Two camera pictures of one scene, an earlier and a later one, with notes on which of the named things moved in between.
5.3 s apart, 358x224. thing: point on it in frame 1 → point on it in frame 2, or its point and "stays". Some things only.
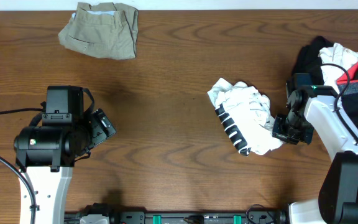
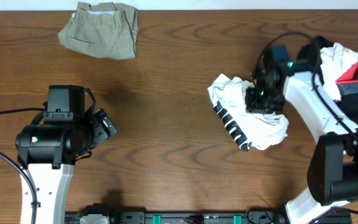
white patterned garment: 337,54 stays
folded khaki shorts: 104,30 stays
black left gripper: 105,125 stays
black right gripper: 278,132 → 252,106
